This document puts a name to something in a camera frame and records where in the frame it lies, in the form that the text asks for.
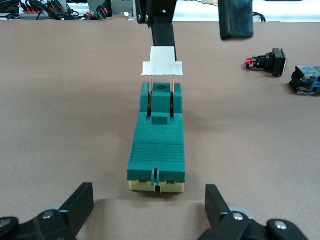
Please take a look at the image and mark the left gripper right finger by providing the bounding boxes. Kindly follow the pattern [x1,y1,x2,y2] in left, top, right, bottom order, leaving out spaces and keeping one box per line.
[198,184,268,240]

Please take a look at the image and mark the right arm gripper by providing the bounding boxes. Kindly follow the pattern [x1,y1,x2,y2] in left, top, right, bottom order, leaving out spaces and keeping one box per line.
[132,0,178,62]

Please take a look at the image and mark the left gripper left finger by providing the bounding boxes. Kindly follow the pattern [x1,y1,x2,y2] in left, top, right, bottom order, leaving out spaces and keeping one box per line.
[19,182,95,240]

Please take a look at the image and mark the green load switch white handle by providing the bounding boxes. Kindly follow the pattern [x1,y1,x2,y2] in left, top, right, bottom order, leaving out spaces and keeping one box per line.
[126,46,186,195]

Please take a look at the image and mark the black device red light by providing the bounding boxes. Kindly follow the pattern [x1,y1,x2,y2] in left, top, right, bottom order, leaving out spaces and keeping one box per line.
[96,0,113,20]

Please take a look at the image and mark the black square push button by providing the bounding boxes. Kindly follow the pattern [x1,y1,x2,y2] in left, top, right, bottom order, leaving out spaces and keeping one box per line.
[242,47,288,78]

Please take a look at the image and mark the grey box orange connectors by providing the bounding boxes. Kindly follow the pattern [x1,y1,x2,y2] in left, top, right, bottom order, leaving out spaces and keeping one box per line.
[18,0,68,20]

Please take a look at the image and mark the blue contact block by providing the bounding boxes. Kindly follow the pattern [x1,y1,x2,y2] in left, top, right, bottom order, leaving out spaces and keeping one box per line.
[289,65,320,95]

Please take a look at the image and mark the black cable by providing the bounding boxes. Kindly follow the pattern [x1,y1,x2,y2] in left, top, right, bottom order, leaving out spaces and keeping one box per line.
[252,11,267,23]

